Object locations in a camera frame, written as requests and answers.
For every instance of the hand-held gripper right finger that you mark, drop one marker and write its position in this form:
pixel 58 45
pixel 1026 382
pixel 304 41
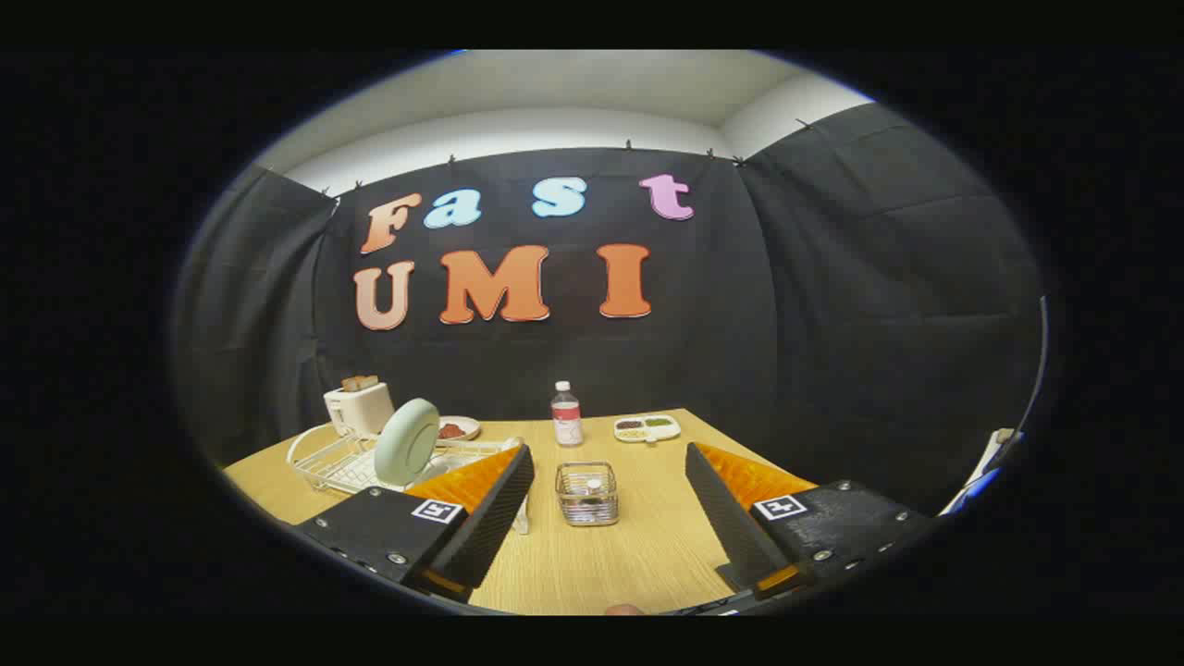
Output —
pixel 731 518

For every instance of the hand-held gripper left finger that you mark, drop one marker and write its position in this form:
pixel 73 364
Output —
pixel 490 523

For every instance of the light green plate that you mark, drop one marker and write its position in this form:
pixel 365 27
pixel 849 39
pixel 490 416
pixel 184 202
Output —
pixel 407 444

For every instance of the small plate with red food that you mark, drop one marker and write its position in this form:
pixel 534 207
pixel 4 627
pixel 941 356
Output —
pixel 455 430

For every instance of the white divided food tray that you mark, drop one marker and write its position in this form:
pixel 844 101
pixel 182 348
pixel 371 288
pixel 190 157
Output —
pixel 647 428

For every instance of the clear bottle with red label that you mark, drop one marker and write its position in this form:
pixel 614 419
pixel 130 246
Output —
pixel 567 421

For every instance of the white toaster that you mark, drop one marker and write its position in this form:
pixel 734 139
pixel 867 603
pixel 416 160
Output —
pixel 363 409

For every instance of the toast slices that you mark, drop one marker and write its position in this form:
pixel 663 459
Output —
pixel 359 383

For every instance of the black backdrop cloth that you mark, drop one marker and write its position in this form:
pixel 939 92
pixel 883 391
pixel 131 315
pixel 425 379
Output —
pixel 740 324

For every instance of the white and blue object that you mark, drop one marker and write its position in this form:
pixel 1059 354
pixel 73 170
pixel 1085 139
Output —
pixel 985 467

